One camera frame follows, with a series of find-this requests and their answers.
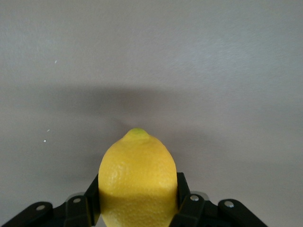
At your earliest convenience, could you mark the yellow lemon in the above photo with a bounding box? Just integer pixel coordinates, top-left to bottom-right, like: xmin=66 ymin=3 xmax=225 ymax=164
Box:
xmin=98 ymin=127 xmax=178 ymax=227

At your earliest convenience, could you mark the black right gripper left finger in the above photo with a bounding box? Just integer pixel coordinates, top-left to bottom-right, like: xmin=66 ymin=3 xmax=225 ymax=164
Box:
xmin=0 ymin=174 xmax=101 ymax=227

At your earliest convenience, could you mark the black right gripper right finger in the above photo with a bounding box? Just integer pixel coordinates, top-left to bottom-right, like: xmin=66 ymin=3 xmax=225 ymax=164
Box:
xmin=170 ymin=172 xmax=270 ymax=227

